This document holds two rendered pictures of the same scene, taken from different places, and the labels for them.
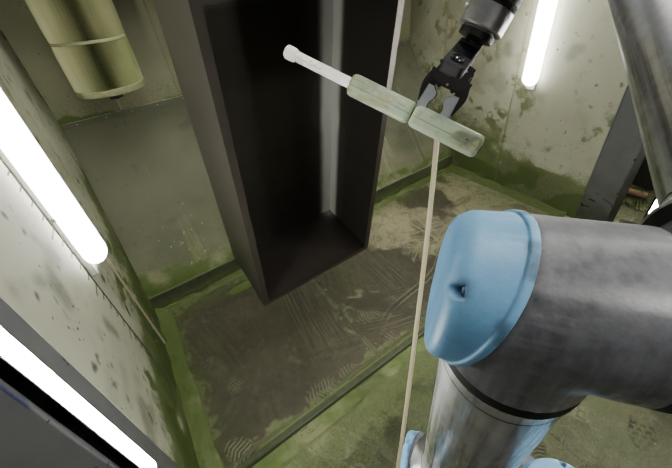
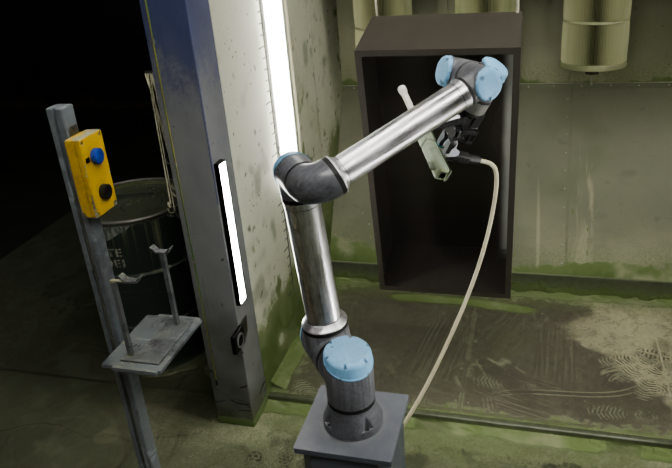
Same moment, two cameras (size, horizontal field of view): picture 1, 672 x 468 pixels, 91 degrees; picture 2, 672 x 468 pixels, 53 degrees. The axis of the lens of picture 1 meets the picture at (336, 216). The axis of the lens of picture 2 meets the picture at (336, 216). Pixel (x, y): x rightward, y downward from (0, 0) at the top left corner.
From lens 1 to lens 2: 1.93 m
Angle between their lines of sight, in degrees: 42
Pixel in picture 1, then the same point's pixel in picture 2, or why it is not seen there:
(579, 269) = (287, 159)
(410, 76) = not seen: outside the picture
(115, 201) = not seen: hidden behind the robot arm
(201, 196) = not seen: hidden behind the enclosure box
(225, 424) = (308, 370)
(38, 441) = (214, 223)
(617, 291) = (286, 163)
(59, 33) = (360, 21)
